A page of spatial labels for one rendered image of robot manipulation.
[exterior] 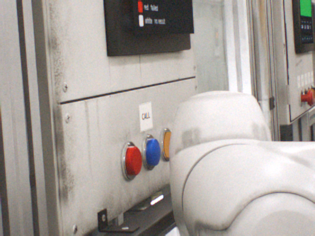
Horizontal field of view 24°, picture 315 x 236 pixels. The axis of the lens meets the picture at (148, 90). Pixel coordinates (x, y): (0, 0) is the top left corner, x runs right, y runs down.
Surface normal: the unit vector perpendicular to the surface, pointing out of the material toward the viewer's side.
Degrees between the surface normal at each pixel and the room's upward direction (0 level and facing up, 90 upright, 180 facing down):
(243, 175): 32
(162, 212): 0
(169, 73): 90
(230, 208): 60
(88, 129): 90
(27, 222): 90
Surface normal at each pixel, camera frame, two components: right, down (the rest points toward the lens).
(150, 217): -0.07, -1.00
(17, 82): 0.94, -0.04
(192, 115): -0.64, -0.39
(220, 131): -0.07, -0.02
